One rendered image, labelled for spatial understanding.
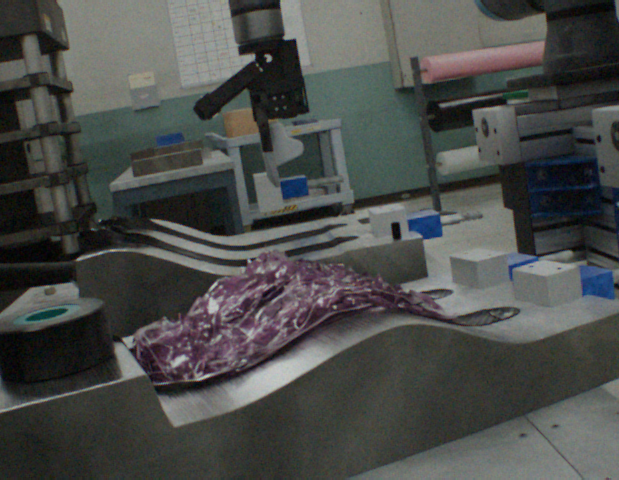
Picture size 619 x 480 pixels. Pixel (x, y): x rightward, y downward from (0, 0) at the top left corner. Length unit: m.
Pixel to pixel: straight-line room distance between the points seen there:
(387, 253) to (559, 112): 0.56
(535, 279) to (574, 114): 0.70
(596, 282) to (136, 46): 6.88
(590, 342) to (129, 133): 6.91
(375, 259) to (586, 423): 0.37
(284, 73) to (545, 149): 0.44
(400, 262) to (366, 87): 6.74
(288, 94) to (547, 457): 0.78
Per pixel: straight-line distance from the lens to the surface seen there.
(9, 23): 4.92
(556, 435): 0.60
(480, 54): 6.77
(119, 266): 0.90
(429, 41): 7.47
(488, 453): 0.58
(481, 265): 0.79
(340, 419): 0.56
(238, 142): 6.73
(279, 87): 1.20
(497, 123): 1.34
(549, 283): 0.70
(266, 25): 1.21
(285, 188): 1.22
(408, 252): 0.91
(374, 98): 7.64
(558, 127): 1.38
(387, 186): 7.69
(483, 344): 0.60
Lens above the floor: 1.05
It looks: 9 degrees down
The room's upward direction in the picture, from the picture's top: 10 degrees counter-clockwise
